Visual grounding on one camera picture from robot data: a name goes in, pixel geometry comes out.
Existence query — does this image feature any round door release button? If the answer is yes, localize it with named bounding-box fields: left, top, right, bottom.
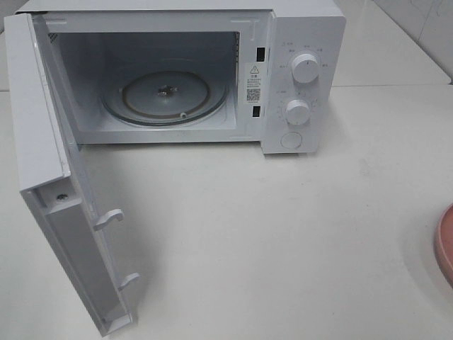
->
left=280, top=132, right=302, bottom=149

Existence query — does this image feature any glass microwave turntable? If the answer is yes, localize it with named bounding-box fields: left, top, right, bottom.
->
left=102, top=71, right=229, bottom=127

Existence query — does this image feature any white timer knob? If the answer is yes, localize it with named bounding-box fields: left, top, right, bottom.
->
left=285, top=99, right=311, bottom=125

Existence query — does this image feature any white upper power knob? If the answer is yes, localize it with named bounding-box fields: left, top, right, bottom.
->
left=290, top=52, right=320, bottom=84

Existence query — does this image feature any pink round plate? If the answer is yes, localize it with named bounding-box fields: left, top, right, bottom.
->
left=434, top=205, right=453, bottom=285

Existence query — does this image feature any white microwave oven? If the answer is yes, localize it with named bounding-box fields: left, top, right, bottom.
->
left=13, top=1, right=346, bottom=154

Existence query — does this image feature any white microwave door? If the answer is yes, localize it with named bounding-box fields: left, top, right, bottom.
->
left=4, top=13, right=138, bottom=336

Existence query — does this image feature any white warning label sticker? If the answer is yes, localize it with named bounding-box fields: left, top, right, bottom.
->
left=243, top=62, right=264, bottom=103

